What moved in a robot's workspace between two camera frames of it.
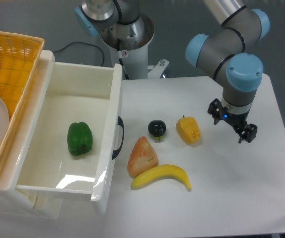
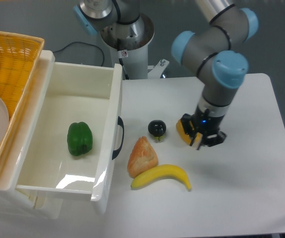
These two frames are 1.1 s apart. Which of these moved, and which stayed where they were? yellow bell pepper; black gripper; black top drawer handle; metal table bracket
Moved: black gripper
Stayed: yellow bell pepper; metal table bracket; black top drawer handle
